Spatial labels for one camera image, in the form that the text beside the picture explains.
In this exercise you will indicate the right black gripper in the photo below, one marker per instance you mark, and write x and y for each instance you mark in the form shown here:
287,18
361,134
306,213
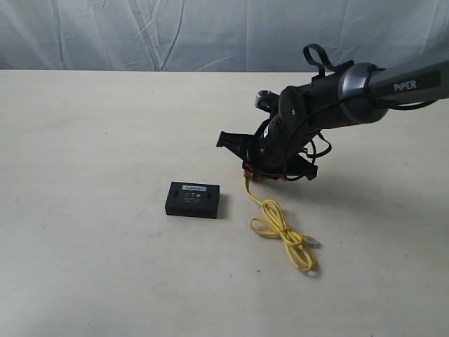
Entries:
275,155

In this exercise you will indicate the small black electronic box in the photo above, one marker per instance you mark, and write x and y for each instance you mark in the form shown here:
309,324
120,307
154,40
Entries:
193,200

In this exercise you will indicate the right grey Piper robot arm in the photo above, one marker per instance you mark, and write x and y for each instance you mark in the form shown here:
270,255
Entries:
338,96

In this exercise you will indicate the grey wrinkled backdrop cloth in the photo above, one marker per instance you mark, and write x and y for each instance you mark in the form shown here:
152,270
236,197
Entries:
215,36

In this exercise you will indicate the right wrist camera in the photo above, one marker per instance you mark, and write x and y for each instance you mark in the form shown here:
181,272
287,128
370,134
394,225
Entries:
237,143

